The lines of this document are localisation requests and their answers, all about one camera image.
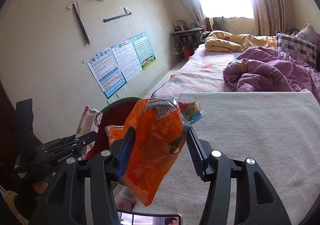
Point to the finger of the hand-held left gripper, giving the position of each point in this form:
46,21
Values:
85,137
55,143

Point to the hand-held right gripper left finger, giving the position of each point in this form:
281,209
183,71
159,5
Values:
123,160

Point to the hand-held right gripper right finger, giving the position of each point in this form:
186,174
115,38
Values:
196,155

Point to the white pink snack packet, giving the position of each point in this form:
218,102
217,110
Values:
87,120

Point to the orange snack bag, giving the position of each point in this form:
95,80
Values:
150,155

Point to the green basin with red inside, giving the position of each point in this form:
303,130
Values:
112,117

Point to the clear colourful candy wrapper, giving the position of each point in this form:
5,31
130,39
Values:
192,112

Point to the person's left hand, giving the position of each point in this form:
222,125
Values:
40,187

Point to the small orange white packet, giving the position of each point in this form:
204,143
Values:
115,132

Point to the pink printed blanket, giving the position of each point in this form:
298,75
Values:
125,197

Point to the dark wooden door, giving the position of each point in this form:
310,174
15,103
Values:
6,120

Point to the smartphone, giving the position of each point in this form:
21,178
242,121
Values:
150,220

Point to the patterned pink bed sheet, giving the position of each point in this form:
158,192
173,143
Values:
197,70

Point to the small red bin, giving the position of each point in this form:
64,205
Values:
187,54

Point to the purple quilt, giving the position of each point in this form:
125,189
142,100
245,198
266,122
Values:
262,72

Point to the yellow quilt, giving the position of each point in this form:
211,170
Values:
232,40

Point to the dark side table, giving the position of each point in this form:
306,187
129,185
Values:
186,31

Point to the checked pillow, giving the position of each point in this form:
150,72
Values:
297,46

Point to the pink floral pillow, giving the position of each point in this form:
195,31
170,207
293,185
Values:
308,31

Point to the white wall socket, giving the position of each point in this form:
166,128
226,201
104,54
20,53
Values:
122,92

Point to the blue chart wall poster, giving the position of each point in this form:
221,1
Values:
105,70

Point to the white chart wall poster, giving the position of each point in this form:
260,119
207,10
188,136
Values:
126,58

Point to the green chart wall poster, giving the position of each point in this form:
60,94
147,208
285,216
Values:
143,50

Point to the black angled wall bracket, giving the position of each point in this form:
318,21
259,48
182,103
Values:
81,23

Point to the black wall rail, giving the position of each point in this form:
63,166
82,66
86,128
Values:
116,17

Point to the small picture frame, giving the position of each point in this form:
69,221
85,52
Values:
179,25

